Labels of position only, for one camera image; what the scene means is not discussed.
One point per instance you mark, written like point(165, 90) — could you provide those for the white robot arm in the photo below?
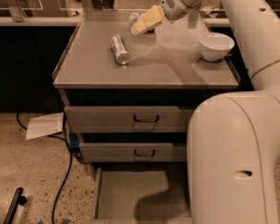
point(234, 138)

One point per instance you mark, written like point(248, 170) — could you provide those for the black bar tool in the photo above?
point(18, 199)

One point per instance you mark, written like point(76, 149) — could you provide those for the white bowl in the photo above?
point(215, 46)

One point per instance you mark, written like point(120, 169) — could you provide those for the grey middle drawer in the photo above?
point(133, 152)

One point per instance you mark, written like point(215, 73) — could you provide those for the crushed white green can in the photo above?
point(138, 25)

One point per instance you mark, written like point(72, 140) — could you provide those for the grey top drawer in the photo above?
point(128, 119)

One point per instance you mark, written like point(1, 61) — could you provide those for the silver redbull can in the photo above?
point(122, 56)

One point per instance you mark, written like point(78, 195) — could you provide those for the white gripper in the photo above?
point(173, 4)

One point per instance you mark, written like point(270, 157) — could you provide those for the grey drawer cabinet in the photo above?
point(166, 69)

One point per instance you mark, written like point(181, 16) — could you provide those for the white paper sheet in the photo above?
point(44, 125)

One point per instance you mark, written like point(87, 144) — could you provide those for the blue power adapter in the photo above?
point(74, 142)

